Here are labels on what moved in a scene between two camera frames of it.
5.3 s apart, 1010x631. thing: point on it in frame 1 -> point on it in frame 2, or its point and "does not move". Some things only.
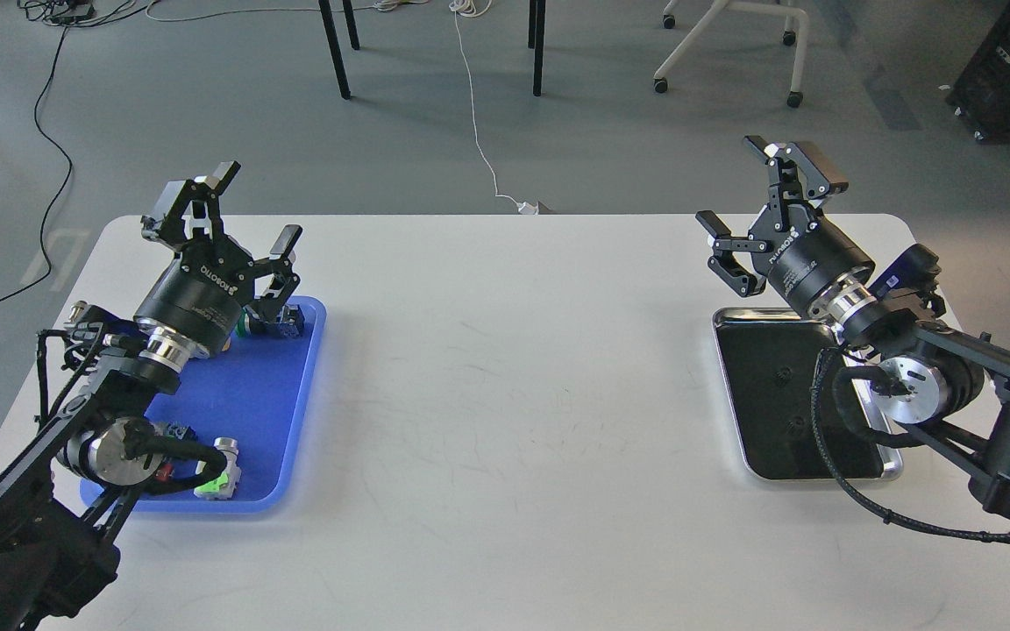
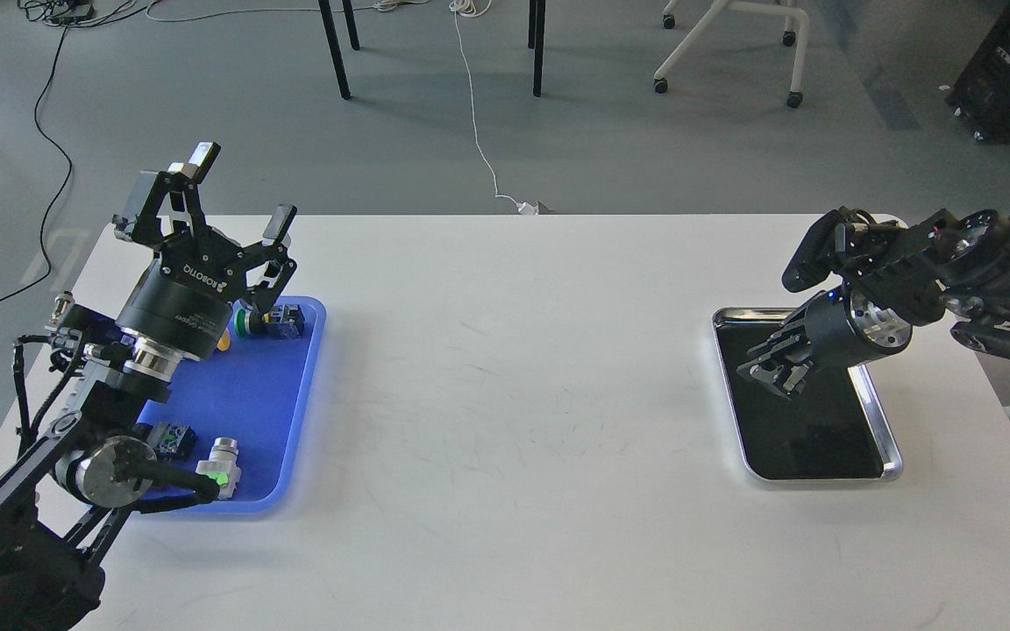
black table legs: [536, 38] does not move
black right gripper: [803, 251] -> [841, 329]
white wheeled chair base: [791, 14] does not move
